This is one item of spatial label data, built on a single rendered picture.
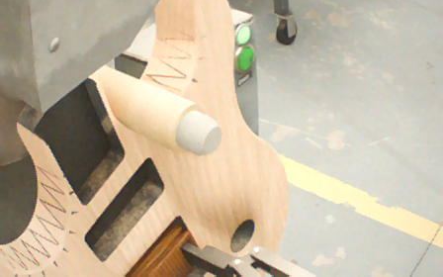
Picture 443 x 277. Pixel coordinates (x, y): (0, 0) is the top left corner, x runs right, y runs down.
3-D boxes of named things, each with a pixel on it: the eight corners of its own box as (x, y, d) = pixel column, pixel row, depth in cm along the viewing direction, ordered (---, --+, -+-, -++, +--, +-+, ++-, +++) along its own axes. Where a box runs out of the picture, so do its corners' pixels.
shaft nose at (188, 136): (171, 130, 43) (196, 102, 44) (181, 154, 44) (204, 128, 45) (197, 141, 42) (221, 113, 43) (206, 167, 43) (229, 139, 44)
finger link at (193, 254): (223, 268, 54) (228, 263, 54) (159, 235, 57) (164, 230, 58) (229, 282, 56) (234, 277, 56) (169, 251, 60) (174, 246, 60)
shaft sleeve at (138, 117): (27, 59, 51) (48, 36, 53) (36, 83, 54) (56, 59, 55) (165, 130, 42) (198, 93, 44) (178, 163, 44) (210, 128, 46)
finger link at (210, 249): (245, 274, 54) (267, 250, 55) (199, 251, 56) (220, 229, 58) (248, 281, 55) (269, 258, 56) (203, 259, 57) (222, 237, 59)
